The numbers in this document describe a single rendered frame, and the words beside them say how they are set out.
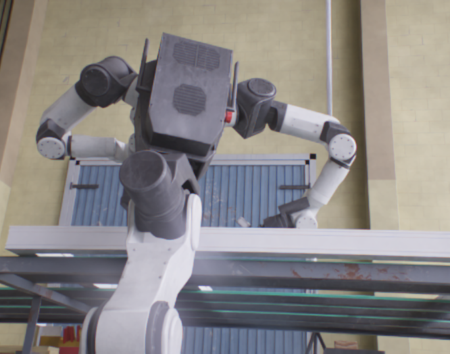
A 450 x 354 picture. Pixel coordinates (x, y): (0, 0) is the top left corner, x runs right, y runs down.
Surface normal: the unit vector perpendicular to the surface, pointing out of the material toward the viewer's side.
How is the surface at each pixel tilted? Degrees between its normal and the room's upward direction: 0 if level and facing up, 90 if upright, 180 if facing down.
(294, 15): 90
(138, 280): 56
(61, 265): 90
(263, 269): 90
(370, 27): 90
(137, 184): 80
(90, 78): 132
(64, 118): 149
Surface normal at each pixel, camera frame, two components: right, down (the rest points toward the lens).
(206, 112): 0.23, -0.25
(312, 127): -0.06, 0.18
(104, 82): -0.19, 0.35
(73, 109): 0.06, 0.61
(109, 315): -0.14, -0.72
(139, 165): -0.17, -0.52
